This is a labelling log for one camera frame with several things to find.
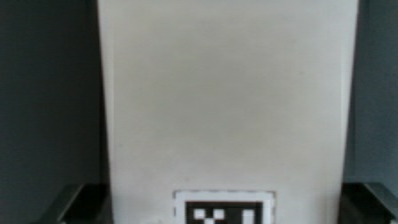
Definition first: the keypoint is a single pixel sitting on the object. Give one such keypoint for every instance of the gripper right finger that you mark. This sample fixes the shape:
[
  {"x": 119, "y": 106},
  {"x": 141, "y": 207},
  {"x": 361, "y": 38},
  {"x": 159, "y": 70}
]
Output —
[{"x": 368, "y": 204}]

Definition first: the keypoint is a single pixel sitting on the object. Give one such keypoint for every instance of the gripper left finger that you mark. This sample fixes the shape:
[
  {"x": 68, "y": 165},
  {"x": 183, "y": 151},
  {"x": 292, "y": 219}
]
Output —
[{"x": 80, "y": 206}]

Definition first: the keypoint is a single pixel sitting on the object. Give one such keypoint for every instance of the white cabinet top block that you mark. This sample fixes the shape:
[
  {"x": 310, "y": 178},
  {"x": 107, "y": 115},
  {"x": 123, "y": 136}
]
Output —
[{"x": 228, "y": 75}]

